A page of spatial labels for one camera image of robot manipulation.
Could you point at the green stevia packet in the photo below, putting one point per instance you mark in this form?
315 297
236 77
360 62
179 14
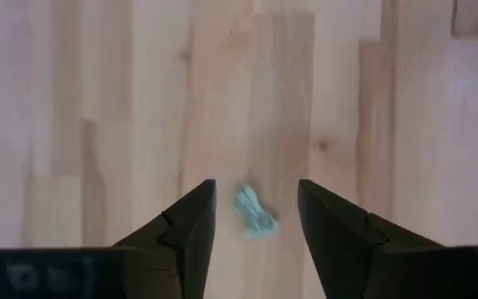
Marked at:
255 214

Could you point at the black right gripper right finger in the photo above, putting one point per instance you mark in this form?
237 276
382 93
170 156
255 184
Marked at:
338 241

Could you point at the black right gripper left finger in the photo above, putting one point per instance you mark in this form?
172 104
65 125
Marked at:
185 249

